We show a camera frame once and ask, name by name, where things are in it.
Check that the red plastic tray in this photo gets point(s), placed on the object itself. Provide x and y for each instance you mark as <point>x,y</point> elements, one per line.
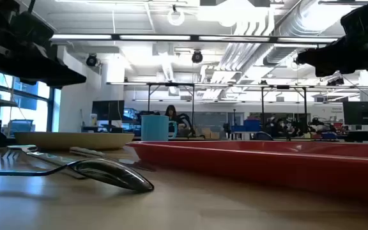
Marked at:
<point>267,166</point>

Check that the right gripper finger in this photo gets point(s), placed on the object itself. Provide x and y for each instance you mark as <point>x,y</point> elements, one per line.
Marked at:
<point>337,57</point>

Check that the round ceiling lamp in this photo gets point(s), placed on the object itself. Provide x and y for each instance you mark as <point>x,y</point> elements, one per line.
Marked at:
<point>176,24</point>

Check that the silver ventilation duct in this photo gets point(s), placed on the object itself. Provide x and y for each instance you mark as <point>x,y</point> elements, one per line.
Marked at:
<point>299,22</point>

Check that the long ceiling light bar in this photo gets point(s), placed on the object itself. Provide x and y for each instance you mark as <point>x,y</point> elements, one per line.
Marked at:
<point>155,37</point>

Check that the cardboard box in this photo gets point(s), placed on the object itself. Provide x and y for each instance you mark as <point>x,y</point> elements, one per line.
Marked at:
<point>208,133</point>

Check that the black monitor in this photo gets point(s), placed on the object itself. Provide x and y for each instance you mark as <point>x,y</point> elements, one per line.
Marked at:
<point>363,113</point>
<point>107,110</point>

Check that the person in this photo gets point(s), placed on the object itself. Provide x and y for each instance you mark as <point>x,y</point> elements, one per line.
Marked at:
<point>171,111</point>

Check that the blue storage bin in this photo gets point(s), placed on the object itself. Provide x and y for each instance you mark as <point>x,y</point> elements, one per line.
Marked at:
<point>252,125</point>

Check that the blue mug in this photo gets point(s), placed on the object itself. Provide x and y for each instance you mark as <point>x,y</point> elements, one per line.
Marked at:
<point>155,127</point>

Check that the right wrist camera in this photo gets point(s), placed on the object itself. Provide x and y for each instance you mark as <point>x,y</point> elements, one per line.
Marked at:
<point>366,17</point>

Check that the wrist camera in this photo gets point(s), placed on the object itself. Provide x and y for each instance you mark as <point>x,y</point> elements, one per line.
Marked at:
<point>32,28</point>
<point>366,17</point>

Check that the black hanging spotlight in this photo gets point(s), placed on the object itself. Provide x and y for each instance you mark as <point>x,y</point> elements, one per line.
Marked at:
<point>91,60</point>
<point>197,57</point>

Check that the tan round plate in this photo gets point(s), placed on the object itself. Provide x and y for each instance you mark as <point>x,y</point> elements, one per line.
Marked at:
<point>75,140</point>

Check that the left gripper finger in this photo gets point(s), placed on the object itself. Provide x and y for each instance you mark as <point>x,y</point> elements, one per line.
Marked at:
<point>43,68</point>

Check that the black metal stand frame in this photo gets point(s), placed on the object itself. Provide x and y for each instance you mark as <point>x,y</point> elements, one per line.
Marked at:
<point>171,84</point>
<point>262,105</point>

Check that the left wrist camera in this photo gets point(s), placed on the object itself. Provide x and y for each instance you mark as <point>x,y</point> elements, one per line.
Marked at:
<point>32,28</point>

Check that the white yellow bottle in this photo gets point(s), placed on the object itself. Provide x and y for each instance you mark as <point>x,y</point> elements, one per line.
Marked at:
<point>93,120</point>

